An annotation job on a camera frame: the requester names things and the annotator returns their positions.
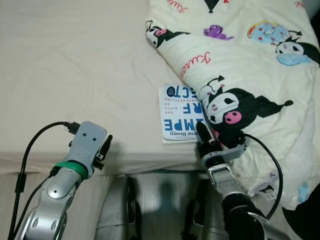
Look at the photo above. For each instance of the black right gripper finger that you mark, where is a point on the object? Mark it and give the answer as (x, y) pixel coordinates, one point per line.
(202, 131)

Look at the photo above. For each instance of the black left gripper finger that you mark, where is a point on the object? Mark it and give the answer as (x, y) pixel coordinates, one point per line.
(107, 144)

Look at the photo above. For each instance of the white book blue letters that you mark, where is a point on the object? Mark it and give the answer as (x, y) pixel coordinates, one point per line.
(175, 120)

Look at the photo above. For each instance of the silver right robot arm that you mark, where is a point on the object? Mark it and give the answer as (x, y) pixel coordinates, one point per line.
(227, 182)

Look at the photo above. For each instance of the cream cartoon print blanket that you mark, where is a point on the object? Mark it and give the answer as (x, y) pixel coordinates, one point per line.
(260, 140)

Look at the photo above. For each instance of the grey left robot leg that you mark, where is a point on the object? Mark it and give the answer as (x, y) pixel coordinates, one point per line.
(115, 215)

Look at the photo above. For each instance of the grey robot leg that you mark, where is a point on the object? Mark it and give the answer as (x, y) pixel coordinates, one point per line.
(200, 220)
(115, 215)

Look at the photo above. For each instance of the grey right robot leg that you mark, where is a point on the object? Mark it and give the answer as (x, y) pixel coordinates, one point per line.
(200, 220)

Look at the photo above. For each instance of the mattress with cream sheet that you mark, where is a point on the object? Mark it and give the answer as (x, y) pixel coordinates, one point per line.
(75, 60)

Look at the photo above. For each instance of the black bag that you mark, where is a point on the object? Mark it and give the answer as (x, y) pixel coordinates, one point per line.
(305, 220)

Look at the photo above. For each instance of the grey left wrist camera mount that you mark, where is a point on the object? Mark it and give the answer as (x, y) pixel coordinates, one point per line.
(87, 140)

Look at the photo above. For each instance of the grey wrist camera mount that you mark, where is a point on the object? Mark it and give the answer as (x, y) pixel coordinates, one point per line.
(87, 140)
(239, 151)

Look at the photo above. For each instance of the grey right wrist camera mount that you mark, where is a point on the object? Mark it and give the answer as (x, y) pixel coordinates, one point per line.
(239, 151)

